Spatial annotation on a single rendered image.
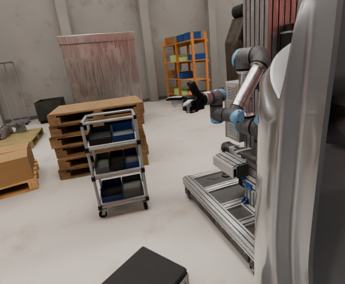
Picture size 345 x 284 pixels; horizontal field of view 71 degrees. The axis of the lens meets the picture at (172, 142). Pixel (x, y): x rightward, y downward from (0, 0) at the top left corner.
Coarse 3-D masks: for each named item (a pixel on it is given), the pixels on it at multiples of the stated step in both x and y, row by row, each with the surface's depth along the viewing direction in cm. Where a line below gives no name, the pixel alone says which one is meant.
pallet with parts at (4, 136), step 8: (0, 128) 546; (8, 128) 577; (16, 128) 576; (24, 128) 589; (40, 128) 604; (0, 136) 531; (8, 136) 558; (16, 136) 550; (24, 136) 542; (32, 136) 535; (40, 136) 585; (0, 144) 499; (8, 144) 492; (32, 144) 503
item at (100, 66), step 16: (128, 32) 549; (64, 48) 515; (80, 48) 526; (96, 48) 537; (112, 48) 548; (128, 48) 560; (80, 64) 534; (96, 64) 545; (112, 64) 557; (128, 64) 570; (80, 80) 542; (96, 80) 554; (112, 80) 566; (128, 80) 579; (80, 96) 551; (96, 96) 563; (112, 96) 576
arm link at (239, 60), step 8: (240, 48) 147; (248, 48) 141; (232, 56) 148; (240, 56) 143; (248, 56) 139; (232, 64) 151; (240, 64) 145; (248, 64) 142; (240, 72) 147; (240, 80) 150; (248, 104) 152; (248, 112) 154; (248, 120) 154; (240, 128) 158
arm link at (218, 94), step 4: (220, 88) 140; (212, 92) 134; (216, 92) 136; (220, 92) 137; (224, 92) 138; (216, 96) 135; (220, 96) 137; (224, 96) 139; (216, 100) 136; (220, 100) 137; (212, 104) 138; (216, 104) 137; (220, 104) 138
